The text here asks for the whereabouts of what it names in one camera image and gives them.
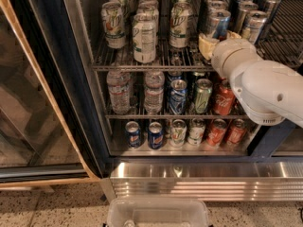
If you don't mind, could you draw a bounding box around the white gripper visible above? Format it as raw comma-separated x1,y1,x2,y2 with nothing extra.
198,30,262,79

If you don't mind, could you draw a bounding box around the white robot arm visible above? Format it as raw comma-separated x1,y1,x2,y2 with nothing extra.
198,34,303,127

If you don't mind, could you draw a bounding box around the redbull can row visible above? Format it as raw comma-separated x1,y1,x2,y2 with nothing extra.
206,0,227,13
233,1,258,33

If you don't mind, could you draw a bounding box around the front right 7up can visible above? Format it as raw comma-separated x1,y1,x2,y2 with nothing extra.
169,2,192,48

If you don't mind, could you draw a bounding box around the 7up can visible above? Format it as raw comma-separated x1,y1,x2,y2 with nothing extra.
187,118,205,146
101,1,126,49
170,119,187,147
133,13,156,63
169,2,192,48

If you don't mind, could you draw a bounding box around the green can middle shelf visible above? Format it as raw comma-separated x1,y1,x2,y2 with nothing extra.
194,79,213,114

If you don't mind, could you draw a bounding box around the red coke can middle shelf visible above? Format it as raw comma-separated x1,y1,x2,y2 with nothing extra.
212,79,235,115

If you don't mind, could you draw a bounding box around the blue pepsi can middle shelf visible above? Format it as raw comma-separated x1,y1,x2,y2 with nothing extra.
169,79,187,114

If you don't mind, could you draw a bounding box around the front middle 7up can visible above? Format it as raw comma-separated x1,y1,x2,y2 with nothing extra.
133,13,156,63

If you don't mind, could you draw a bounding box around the right 7up can bottom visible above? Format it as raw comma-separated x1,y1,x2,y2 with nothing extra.
187,118,205,146

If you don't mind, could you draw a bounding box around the right coke can bottom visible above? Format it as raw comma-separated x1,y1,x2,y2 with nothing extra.
224,119,247,145

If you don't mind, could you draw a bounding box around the coke can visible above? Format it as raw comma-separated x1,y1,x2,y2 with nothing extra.
206,119,227,147
224,119,247,145

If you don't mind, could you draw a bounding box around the left coke can bottom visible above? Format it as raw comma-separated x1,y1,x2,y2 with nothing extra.
206,119,227,147

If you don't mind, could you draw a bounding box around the left 7up can bottom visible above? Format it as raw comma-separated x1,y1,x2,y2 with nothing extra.
170,119,187,147

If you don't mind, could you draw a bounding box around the front left 7up can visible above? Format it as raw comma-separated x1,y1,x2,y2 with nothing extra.
101,1,126,49

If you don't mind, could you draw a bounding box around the right pepsi can bottom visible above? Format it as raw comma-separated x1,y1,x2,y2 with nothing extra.
148,122,163,149

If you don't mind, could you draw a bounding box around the pepsi can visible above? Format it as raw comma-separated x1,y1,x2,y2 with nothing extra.
148,122,163,149
125,121,141,148

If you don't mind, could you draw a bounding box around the left pepsi can bottom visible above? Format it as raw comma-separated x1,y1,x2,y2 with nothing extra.
125,121,141,148

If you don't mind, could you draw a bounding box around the stainless fridge base panel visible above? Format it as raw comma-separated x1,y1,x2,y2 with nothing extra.
110,162,303,201

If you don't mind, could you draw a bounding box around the glass fridge door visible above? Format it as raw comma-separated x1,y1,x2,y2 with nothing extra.
0,0,106,187

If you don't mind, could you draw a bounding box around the right water bottle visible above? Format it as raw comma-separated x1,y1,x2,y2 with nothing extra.
144,71,165,114

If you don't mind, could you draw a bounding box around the water bottle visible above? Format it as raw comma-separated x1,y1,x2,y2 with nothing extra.
144,71,165,114
107,70,130,114

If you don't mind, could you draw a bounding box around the left water bottle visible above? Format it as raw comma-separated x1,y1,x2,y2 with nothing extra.
107,70,130,114

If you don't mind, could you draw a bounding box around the clear plastic bin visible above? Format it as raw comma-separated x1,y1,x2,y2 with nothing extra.
106,197,208,227

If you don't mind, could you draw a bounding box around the top wire shelf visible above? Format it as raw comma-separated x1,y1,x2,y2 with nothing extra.
92,0,303,72

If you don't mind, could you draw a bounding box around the wire shelf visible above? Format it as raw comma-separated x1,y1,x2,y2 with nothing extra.
104,106,248,119
92,0,303,72

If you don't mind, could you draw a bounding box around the middle wire shelf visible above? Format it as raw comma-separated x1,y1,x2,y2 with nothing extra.
104,106,248,119

